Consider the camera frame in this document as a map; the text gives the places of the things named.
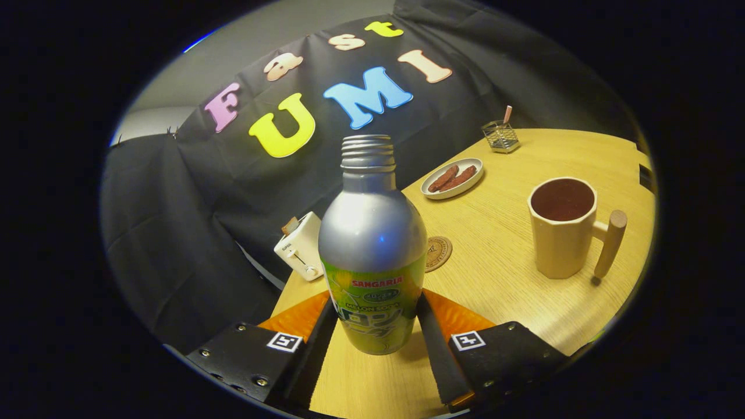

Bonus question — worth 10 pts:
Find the silver green juice bottle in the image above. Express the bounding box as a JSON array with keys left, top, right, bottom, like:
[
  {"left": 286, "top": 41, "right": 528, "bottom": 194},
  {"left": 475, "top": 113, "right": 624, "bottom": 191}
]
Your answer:
[{"left": 318, "top": 134, "right": 428, "bottom": 356}]

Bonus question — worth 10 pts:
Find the wire mesh holder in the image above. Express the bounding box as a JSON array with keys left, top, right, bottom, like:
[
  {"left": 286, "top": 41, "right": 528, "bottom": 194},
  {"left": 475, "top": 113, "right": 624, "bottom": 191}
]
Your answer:
[{"left": 481, "top": 120, "right": 521, "bottom": 154}]

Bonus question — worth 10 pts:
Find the beige cup wooden handle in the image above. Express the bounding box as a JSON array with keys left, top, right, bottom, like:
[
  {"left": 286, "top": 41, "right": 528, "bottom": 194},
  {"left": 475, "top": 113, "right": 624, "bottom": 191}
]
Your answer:
[{"left": 527, "top": 177, "right": 628, "bottom": 280}]

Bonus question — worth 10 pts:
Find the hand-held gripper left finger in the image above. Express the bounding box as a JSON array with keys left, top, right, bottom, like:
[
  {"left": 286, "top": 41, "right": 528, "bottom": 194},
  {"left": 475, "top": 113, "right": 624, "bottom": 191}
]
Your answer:
[{"left": 185, "top": 290, "right": 339, "bottom": 408}]

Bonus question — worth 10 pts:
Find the wooden table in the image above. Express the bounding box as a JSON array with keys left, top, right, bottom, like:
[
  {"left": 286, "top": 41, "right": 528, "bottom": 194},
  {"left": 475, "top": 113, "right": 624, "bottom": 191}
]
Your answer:
[{"left": 271, "top": 128, "right": 655, "bottom": 419}]

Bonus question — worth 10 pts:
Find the brown sausage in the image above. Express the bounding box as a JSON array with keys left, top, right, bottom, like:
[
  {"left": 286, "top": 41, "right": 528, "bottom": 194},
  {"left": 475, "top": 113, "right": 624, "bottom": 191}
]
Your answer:
[
  {"left": 428, "top": 165, "right": 460, "bottom": 193},
  {"left": 439, "top": 165, "right": 478, "bottom": 192}
]

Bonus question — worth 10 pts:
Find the white toaster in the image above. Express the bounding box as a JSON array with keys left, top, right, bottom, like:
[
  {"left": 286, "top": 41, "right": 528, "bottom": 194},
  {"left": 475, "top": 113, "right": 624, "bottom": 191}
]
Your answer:
[{"left": 274, "top": 211, "right": 324, "bottom": 282}]

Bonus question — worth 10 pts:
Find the white oval plate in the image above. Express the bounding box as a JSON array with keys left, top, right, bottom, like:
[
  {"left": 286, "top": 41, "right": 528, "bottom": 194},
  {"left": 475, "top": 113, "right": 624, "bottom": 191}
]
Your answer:
[{"left": 420, "top": 158, "right": 484, "bottom": 200}]

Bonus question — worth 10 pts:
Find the round brown coaster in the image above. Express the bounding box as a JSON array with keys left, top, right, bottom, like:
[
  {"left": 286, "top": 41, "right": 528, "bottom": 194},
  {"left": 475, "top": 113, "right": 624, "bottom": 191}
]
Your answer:
[{"left": 425, "top": 236, "right": 453, "bottom": 274}]

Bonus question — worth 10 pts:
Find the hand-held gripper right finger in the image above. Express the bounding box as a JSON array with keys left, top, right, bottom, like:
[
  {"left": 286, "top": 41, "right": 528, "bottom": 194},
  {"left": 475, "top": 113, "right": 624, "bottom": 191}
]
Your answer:
[{"left": 416, "top": 289, "right": 568, "bottom": 411}]

